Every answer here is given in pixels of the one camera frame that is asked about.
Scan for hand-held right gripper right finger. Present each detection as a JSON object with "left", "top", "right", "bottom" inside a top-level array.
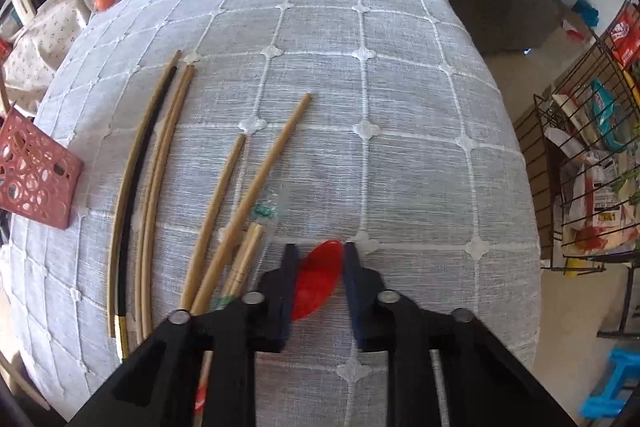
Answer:
[{"left": 344, "top": 241, "right": 576, "bottom": 427}]

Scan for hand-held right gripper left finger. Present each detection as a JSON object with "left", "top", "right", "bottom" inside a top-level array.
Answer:
[{"left": 65, "top": 243, "right": 301, "bottom": 427}]

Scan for red plastic spoon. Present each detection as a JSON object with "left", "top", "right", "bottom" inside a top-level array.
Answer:
[{"left": 291, "top": 240, "right": 347, "bottom": 323}]

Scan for disposable chopsticks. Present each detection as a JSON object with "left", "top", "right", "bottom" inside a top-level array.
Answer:
[{"left": 215, "top": 187, "right": 293, "bottom": 308}]

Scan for black chopstick with gold end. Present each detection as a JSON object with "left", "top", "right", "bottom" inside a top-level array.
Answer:
[{"left": 116, "top": 68, "right": 178, "bottom": 360}]

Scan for pink perforated utensil holder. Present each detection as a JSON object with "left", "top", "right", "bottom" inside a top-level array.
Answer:
[{"left": 0, "top": 107, "right": 85, "bottom": 230}]

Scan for blue plastic stool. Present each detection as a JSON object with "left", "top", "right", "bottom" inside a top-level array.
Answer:
[{"left": 580, "top": 347, "right": 640, "bottom": 419}]

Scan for floral cloth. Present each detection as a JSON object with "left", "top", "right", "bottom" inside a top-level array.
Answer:
[{"left": 0, "top": 0, "right": 92, "bottom": 118}]

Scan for red snack packet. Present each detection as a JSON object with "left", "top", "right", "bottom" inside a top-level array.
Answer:
[{"left": 610, "top": 4, "right": 640, "bottom": 68}]

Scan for black wire rack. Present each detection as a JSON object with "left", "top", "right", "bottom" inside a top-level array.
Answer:
[{"left": 515, "top": 0, "right": 640, "bottom": 343}]

